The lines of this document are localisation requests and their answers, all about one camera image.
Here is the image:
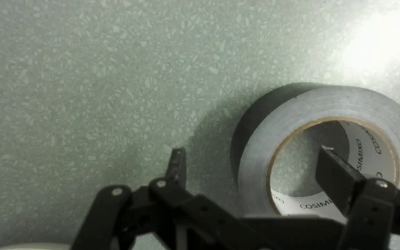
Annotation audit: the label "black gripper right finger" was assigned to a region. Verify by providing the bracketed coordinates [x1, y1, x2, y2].
[313, 145, 400, 250]

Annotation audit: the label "black duct tape roll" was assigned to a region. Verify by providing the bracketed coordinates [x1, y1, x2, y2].
[229, 83, 400, 223]

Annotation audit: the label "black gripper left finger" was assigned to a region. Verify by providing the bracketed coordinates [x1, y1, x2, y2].
[69, 148, 247, 250]

